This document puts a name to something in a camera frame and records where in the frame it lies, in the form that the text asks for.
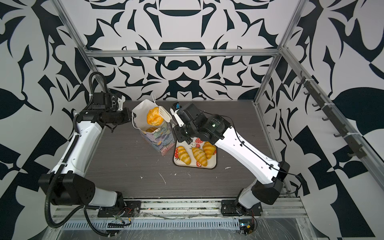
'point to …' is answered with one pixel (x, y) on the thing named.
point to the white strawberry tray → (196, 142)
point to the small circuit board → (246, 226)
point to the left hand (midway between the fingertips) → (132, 113)
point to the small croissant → (151, 129)
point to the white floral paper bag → (160, 137)
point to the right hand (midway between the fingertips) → (174, 128)
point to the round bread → (153, 117)
